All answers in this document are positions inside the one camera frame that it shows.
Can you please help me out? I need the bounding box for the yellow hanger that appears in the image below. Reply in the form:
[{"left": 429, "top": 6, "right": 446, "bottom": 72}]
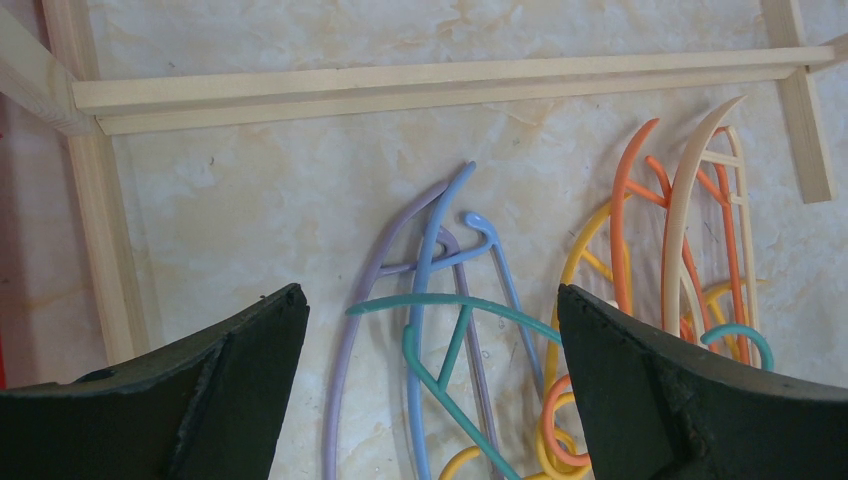
[{"left": 439, "top": 194, "right": 742, "bottom": 479}]

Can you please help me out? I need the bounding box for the purple hanger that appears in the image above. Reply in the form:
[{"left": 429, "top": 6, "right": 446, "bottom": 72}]
[{"left": 321, "top": 180, "right": 499, "bottom": 479}]

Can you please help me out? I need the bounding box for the teal hanger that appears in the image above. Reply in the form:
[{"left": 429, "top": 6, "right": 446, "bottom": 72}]
[{"left": 345, "top": 293, "right": 775, "bottom": 480}]

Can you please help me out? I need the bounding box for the blue hanger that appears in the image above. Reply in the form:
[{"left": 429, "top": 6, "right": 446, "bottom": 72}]
[{"left": 404, "top": 161, "right": 543, "bottom": 479}]

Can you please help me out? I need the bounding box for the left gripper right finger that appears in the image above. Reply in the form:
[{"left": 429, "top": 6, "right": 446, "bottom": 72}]
[{"left": 557, "top": 285, "right": 847, "bottom": 479}]

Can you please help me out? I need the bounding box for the cream hanger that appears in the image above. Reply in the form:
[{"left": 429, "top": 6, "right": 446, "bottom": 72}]
[{"left": 661, "top": 96, "right": 767, "bottom": 367}]

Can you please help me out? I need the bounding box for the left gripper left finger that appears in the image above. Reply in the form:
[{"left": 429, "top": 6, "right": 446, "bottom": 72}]
[{"left": 1, "top": 283, "right": 310, "bottom": 479}]

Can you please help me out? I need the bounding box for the red plastic tray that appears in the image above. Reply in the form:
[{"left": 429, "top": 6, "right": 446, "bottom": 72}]
[{"left": 1, "top": 147, "right": 15, "bottom": 389}]

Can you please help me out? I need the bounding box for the orange hanger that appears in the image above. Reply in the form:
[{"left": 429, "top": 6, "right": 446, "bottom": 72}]
[{"left": 539, "top": 117, "right": 753, "bottom": 469}]

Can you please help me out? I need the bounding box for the wooden hanger rack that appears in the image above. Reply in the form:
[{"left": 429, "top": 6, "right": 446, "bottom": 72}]
[{"left": 1, "top": 1, "right": 847, "bottom": 364}]

